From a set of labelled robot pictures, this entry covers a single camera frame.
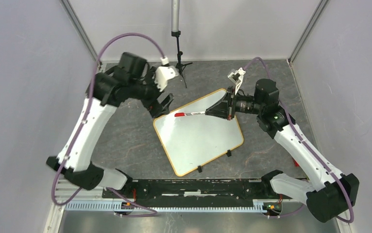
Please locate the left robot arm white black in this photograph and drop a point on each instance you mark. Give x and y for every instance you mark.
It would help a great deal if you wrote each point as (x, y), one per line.
(132, 78)

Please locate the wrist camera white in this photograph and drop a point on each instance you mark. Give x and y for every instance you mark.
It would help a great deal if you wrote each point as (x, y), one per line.
(164, 73)
(236, 76)

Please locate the black tripod stand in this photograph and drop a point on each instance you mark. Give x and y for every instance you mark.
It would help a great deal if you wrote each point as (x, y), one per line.
(175, 32)

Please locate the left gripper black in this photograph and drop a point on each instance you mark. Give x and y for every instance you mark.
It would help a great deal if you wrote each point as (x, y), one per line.
(156, 108)

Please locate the whiteboard with yellow edge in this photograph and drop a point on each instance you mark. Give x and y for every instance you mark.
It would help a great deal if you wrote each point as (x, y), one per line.
(191, 142)

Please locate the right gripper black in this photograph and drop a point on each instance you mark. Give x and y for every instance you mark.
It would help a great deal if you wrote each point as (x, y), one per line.
(221, 108)

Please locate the aluminium frame post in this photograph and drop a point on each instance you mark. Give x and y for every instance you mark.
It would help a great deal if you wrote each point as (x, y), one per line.
(307, 31)
(79, 27)

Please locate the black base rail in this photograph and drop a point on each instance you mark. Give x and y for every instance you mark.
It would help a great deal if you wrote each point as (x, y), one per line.
(197, 192)

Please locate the white cable duct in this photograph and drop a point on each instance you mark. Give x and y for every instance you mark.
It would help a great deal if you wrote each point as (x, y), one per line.
(118, 206)

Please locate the red whiteboard marker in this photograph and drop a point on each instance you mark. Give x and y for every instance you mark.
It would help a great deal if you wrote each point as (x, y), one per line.
(183, 114)

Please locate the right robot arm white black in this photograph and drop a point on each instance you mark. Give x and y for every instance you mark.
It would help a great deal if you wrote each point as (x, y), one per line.
(328, 193)

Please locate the right aluminium frame post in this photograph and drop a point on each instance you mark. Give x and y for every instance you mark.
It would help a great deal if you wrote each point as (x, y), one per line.
(307, 31)

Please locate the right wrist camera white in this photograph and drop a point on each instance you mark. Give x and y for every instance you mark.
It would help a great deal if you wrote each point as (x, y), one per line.
(236, 76)

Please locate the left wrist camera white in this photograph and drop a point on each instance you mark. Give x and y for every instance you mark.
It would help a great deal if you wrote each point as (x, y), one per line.
(164, 73)

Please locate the left aluminium frame post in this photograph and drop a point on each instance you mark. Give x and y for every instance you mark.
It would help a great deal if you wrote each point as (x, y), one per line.
(79, 27)

